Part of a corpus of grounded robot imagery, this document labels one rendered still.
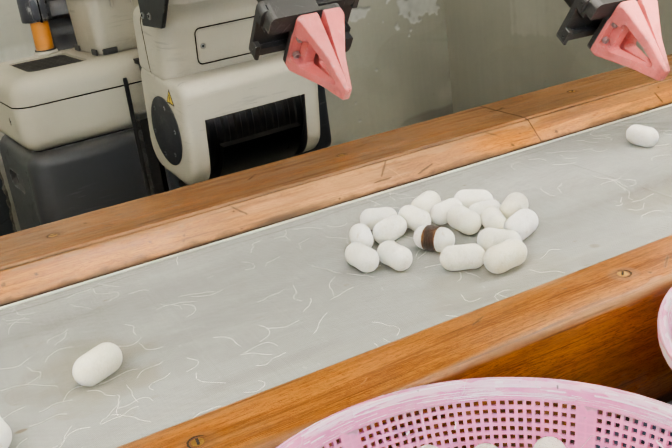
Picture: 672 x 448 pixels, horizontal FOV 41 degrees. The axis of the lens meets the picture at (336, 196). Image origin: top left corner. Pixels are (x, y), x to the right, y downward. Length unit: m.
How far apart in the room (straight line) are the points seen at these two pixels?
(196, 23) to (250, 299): 0.65
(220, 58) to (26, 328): 0.67
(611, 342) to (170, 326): 0.31
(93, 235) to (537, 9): 2.32
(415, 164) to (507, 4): 2.20
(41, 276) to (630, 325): 0.48
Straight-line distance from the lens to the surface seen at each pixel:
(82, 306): 0.75
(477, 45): 3.24
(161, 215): 0.84
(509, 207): 0.77
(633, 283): 0.61
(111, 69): 1.52
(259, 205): 0.85
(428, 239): 0.73
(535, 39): 3.02
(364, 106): 3.17
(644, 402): 0.49
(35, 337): 0.72
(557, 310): 0.58
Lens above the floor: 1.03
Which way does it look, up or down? 19 degrees down
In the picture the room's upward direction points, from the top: 8 degrees counter-clockwise
